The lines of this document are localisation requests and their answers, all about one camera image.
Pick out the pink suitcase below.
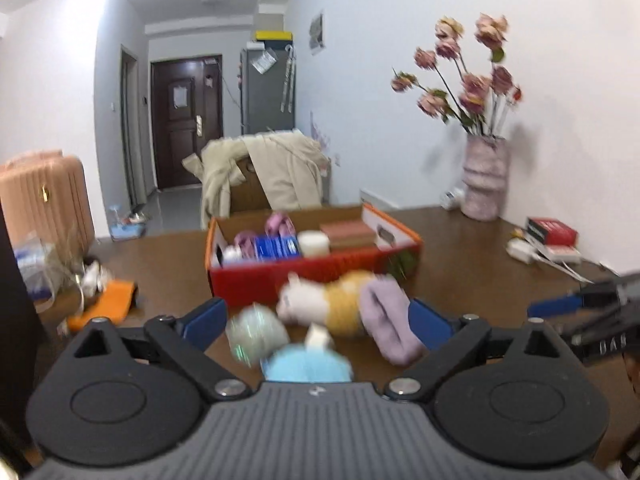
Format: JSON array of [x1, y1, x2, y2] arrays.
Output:
[[0, 149, 97, 267]]

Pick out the grey door frame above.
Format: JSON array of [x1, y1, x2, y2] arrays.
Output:
[[119, 45, 151, 207]]

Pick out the pink foam block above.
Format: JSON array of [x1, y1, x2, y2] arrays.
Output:
[[319, 220, 379, 253]]

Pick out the pink dried flowers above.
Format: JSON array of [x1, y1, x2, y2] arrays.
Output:
[[391, 12, 524, 137]]

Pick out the red cardboard box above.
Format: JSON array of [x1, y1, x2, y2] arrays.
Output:
[[204, 203, 424, 307]]

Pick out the red flat box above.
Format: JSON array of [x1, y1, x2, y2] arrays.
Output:
[[525, 216, 580, 247]]

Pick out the small white plush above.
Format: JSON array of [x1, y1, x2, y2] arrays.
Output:
[[220, 245, 249, 267]]

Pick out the pink ribbed vase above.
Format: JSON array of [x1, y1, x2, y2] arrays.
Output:
[[460, 135, 510, 222]]

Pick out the beige coat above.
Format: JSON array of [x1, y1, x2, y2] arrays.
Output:
[[181, 131, 332, 231]]

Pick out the pale green fluffy ball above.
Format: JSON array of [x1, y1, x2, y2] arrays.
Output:
[[226, 304, 290, 367]]

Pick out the white flat box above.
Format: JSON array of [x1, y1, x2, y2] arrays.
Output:
[[537, 242, 584, 264]]

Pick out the white cup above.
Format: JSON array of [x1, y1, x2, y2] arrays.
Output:
[[297, 230, 331, 257]]

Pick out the dark brown door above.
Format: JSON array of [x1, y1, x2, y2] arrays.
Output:
[[150, 55, 224, 191]]

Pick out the clear plastic bag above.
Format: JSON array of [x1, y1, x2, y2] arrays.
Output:
[[12, 232, 84, 307]]

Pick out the blue packet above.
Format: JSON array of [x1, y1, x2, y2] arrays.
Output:
[[253, 235, 304, 262]]

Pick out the white charger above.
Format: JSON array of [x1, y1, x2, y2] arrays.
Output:
[[506, 237, 539, 264]]

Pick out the paper sheet on refrigerator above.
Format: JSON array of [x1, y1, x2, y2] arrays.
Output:
[[251, 50, 278, 75]]

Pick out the blue plastic basin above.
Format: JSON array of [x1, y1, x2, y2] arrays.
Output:
[[107, 204, 149, 241]]

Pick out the brown cardboard carton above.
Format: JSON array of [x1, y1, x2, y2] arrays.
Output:
[[230, 156, 274, 214]]

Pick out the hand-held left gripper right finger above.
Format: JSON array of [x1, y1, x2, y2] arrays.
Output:
[[382, 298, 566, 403]]

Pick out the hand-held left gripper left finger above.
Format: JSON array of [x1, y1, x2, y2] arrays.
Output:
[[66, 297, 252, 403]]

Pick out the wall picture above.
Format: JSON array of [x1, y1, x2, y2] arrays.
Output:
[[309, 10, 326, 56]]

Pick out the white folded umbrella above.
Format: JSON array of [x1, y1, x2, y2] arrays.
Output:
[[281, 45, 296, 114]]

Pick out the yellow white plush toy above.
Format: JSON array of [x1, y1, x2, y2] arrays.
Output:
[[276, 270, 382, 348]]

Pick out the grey cabinet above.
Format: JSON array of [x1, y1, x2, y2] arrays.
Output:
[[240, 45, 297, 136]]

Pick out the blue plush toy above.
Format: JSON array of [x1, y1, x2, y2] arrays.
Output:
[[261, 344, 355, 385]]

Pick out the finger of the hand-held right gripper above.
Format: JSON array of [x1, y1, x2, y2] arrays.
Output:
[[556, 305, 625, 347], [526, 282, 622, 319]]

